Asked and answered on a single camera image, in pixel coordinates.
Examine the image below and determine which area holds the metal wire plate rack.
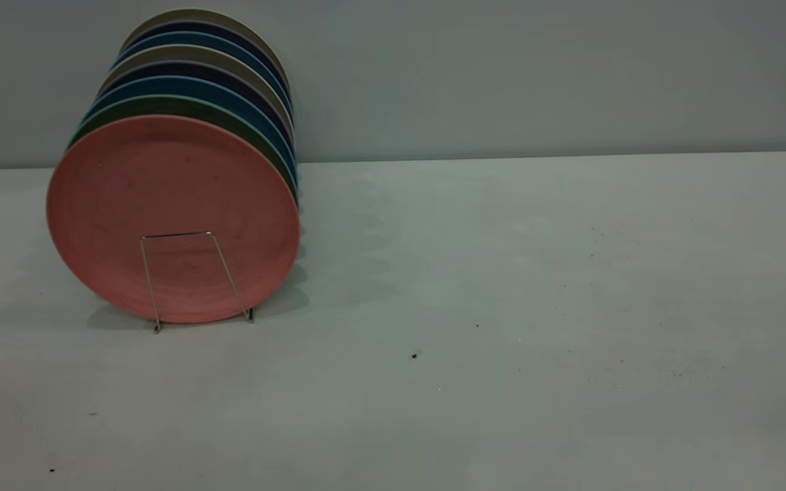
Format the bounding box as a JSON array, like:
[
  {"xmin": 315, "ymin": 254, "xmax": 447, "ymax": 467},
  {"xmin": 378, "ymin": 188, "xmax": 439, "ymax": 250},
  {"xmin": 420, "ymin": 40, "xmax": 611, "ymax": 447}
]
[{"xmin": 139, "ymin": 230, "xmax": 257, "ymax": 335}]

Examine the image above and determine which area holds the dark navy round plate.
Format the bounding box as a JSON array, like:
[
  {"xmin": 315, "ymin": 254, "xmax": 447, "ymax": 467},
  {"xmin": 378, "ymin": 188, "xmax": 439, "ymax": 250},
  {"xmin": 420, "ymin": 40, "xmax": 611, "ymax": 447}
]
[
  {"xmin": 96, "ymin": 61, "xmax": 296, "ymax": 155},
  {"xmin": 120, "ymin": 20, "xmax": 291, "ymax": 103}
]

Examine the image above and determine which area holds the pink round plastic plate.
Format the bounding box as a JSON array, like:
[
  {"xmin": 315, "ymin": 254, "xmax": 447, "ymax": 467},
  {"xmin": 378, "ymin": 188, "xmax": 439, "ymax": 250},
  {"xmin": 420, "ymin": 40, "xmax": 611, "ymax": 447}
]
[{"xmin": 46, "ymin": 115, "xmax": 301, "ymax": 325}]

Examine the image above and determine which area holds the beige round plastic plate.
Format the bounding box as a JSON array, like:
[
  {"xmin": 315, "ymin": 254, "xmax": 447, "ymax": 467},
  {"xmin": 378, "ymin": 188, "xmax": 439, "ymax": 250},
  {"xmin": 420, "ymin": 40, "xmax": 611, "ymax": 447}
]
[
  {"xmin": 120, "ymin": 9, "xmax": 290, "ymax": 89},
  {"xmin": 98, "ymin": 44, "xmax": 295, "ymax": 132}
]

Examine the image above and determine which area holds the green round plastic plate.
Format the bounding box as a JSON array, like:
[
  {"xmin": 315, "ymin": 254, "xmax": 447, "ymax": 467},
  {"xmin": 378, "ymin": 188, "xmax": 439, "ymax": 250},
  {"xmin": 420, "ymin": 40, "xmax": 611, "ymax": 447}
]
[{"xmin": 69, "ymin": 94, "xmax": 298, "ymax": 200}]

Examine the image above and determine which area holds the blue round plastic plate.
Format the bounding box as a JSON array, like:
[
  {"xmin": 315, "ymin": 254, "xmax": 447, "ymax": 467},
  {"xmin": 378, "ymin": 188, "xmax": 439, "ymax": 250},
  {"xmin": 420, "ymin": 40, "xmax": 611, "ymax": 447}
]
[
  {"xmin": 81, "ymin": 75, "xmax": 298, "ymax": 186},
  {"xmin": 112, "ymin": 31, "xmax": 293, "ymax": 117}
]

